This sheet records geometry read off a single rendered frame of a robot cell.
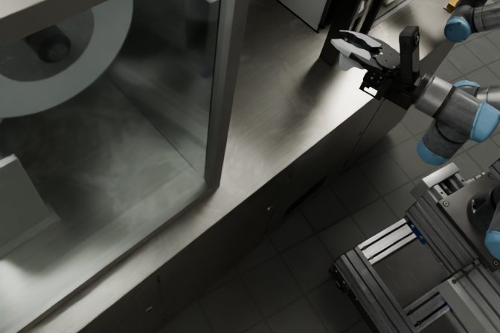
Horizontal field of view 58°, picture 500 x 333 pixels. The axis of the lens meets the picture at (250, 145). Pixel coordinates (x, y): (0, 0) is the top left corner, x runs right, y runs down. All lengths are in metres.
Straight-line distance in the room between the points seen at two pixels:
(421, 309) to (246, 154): 1.02
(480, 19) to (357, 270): 0.98
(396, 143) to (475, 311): 1.28
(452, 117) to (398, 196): 1.40
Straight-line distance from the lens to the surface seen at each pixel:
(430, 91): 0.97
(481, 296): 1.44
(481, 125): 0.98
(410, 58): 0.95
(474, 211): 1.38
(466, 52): 3.21
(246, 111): 1.24
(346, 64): 0.99
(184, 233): 1.06
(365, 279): 1.86
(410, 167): 2.46
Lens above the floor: 1.89
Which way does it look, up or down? 57 degrees down
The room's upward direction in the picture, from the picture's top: 14 degrees clockwise
